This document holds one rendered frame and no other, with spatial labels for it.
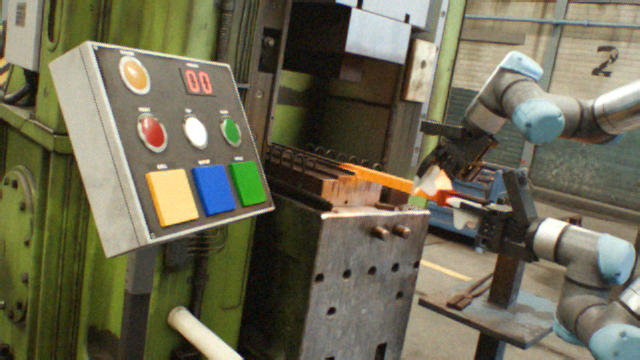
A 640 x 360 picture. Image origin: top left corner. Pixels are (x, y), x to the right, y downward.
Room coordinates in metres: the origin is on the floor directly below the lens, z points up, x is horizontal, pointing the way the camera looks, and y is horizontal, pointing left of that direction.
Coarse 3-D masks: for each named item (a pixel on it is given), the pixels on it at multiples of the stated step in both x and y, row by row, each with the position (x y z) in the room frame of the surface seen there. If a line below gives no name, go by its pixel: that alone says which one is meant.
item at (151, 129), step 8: (144, 120) 0.78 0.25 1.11; (152, 120) 0.80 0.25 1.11; (144, 128) 0.78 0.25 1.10; (152, 128) 0.79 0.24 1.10; (160, 128) 0.81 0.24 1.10; (144, 136) 0.77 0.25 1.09; (152, 136) 0.78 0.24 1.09; (160, 136) 0.80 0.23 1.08; (152, 144) 0.78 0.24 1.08; (160, 144) 0.79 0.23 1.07
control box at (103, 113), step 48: (96, 48) 0.76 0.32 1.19; (96, 96) 0.74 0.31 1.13; (144, 96) 0.81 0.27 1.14; (192, 96) 0.92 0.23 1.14; (96, 144) 0.74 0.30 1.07; (144, 144) 0.77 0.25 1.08; (192, 144) 0.86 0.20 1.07; (240, 144) 0.99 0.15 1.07; (96, 192) 0.74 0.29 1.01; (144, 192) 0.73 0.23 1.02; (192, 192) 0.82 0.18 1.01; (144, 240) 0.70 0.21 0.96
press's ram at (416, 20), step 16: (304, 0) 1.33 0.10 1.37; (320, 0) 1.29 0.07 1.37; (336, 0) 1.25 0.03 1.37; (352, 0) 1.28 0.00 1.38; (368, 0) 1.32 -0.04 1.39; (384, 0) 1.35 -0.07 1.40; (400, 0) 1.38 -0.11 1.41; (416, 0) 1.42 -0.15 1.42; (384, 16) 1.36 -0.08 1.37; (400, 16) 1.39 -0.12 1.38; (416, 16) 1.43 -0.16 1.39
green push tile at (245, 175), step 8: (232, 168) 0.93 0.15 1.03; (240, 168) 0.94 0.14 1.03; (248, 168) 0.97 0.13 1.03; (256, 168) 0.99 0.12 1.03; (232, 176) 0.93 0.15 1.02; (240, 176) 0.94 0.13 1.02; (248, 176) 0.96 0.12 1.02; (256, 176) 0.98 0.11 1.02; (240, 184) 0.93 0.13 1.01; (248, 184) 0.95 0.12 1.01; (256, 184) 0.97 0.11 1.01; (240, 192) 0.92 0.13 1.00; (248, 192) 0.94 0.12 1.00; (256, 192) 0.96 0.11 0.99; (240, 200) 0.92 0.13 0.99; (248, 200) 0.93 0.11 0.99; (256, 200) 0.95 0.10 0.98; (264, 200) 0.97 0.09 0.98
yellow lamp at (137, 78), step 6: (132, 60) 0.81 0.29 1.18; (126, 66) 0.80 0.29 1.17; (132, 66) 0.81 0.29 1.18; (138, 66) 0.82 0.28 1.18; (126, 72) 0.79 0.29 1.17; (132, 72) 0.80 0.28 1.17; (138, 72) 0.81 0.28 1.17; (126, 78) 0.79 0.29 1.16; (132, 78) 0.80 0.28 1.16; (138, 78) 0.81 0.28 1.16; (144, 78) 0.82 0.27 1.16; (132, 84) 0.79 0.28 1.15; (138, 84) 0.80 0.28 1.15; (144, 84) 0.82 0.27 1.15
